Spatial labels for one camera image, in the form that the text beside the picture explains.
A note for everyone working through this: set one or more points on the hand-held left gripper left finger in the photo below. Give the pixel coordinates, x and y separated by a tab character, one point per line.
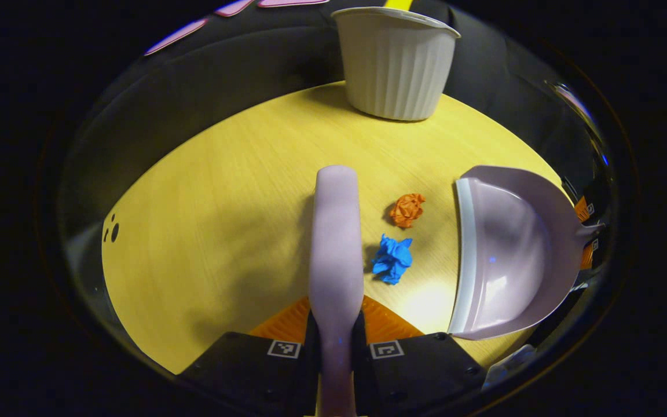
252	370

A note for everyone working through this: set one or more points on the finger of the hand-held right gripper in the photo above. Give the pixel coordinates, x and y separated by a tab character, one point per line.
583	209
588	256

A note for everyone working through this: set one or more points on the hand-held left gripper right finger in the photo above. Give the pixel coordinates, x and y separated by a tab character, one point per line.
414	370

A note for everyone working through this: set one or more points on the lilac plastic dustpan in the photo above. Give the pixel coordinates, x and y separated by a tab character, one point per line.
507	260

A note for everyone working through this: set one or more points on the blue paper ball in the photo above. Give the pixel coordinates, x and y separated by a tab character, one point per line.
392	259

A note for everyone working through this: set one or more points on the small lilac broom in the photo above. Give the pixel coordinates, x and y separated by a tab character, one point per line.
336	243

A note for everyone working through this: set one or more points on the orange paper ball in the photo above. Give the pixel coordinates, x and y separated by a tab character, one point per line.
407	209

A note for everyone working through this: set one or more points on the white ribbed garbage bin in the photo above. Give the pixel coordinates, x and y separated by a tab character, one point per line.
397	69

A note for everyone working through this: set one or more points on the wooden desktop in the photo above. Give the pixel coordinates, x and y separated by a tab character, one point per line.
223	202

